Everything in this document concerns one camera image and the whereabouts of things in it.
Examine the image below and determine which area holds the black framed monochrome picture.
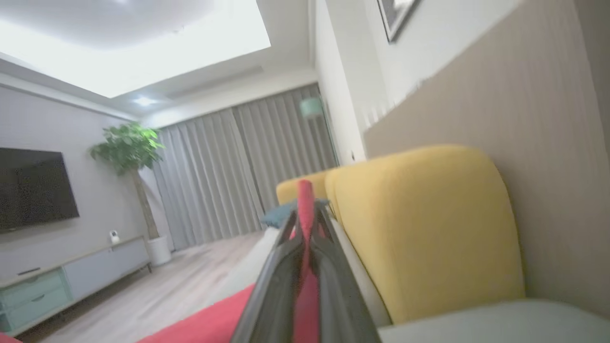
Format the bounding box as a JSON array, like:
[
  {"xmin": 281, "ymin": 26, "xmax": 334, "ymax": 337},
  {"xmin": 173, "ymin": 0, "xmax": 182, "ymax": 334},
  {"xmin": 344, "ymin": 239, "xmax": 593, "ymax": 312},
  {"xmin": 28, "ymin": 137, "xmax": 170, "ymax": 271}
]
[{"xmin": 376, "ymin": 0, "xmax": 425, "ymax": 43}]

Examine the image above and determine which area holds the black wall television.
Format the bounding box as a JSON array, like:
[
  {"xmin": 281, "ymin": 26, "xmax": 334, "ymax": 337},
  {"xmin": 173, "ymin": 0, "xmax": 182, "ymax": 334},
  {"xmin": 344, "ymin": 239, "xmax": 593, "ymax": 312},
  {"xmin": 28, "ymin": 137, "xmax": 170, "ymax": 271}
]
[{"xmin": 0, "ymin": 147, "xmax": 80, "ymax": 234}]

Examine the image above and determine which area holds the teal fabric item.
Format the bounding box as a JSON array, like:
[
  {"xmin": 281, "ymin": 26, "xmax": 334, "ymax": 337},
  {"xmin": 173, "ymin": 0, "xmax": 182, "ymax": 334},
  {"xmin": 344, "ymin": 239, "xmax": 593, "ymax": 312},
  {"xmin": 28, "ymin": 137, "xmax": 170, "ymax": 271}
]
[{"xmin": 261, "ymin": 199, "xmax": 330, "ymax": 228}]

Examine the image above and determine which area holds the mint green floor lamp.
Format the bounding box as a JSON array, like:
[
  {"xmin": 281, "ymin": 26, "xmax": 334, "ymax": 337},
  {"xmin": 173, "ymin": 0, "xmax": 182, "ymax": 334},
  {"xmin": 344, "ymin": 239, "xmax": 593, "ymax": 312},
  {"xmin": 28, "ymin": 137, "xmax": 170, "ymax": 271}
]
[{"xmin": 299, "ymin": 97, "xmax": 325, "ymax": 120}]

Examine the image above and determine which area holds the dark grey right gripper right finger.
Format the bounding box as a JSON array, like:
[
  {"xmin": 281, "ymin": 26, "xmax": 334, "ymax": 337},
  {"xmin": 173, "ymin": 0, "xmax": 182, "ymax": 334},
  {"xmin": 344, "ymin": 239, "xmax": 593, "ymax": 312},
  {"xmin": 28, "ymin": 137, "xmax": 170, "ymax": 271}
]
[{"xmin": 310, "ymin": 204, "xmax": 382, "ymax": 343}]

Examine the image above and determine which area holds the red jersey with striped trim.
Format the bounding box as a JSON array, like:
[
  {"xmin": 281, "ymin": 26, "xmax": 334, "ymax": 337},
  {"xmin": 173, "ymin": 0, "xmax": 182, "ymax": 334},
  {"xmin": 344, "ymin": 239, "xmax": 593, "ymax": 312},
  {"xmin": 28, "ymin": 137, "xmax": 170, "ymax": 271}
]
[{"xmin": 0, "ymin": 179, "xmax": 321, "ymax": 343}]

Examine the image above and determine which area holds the yellow sofa back cushion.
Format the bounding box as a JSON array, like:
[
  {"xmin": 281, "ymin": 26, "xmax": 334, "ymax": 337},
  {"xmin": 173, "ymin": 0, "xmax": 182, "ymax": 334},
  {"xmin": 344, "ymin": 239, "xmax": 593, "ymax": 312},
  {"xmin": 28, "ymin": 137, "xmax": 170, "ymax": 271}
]
[
  {"xmin": 276, "ymin": 171, "xmax": 341, "ymax": 224},
  {"xmin": 325, "ymin": 144, "xmax": 526, "ymax": 325}
]

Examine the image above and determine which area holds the white plant pot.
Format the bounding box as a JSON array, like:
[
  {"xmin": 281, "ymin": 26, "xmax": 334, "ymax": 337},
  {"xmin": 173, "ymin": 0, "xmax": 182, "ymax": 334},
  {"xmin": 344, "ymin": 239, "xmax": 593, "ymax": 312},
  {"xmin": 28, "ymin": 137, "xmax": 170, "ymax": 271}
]
[{"xmin": 147, "ymin": 235, "xmax": 172, "ymax": 266}]

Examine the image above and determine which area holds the grey and mint TV cabinet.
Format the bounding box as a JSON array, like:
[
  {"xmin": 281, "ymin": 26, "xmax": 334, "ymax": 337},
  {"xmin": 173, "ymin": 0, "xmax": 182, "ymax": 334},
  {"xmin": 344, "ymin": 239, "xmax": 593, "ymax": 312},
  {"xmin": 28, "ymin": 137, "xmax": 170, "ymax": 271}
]
[{"xmin": 0, "ymin": 236, "xmax": 153, "ymax": 336}]

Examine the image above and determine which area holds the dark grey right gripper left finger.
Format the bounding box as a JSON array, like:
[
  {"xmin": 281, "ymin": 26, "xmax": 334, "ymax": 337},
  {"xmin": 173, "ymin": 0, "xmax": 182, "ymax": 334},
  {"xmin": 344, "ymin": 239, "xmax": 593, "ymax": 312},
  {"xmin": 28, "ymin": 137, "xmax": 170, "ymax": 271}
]
[{"xmin": 231, "ymin": 202, "xmax": 306, "ymax": 343}]

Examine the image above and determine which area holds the grey pleated curtain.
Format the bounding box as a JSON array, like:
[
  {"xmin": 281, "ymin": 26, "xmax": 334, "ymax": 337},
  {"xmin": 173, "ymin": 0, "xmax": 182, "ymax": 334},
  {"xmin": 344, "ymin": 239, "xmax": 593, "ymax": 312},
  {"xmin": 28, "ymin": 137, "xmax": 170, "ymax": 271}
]
[{"xmin": 150, "ymin": 83, "xmax": 339, "ymax": 251}]

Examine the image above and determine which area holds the green leafy indoor tree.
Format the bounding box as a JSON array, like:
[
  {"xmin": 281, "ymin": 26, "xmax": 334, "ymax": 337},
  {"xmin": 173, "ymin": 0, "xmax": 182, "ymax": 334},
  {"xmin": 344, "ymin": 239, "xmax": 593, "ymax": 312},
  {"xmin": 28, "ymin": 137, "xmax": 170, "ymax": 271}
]
[{"xmin": 88, "ymin": 121, "xmax": 166, "ymax": 239}]

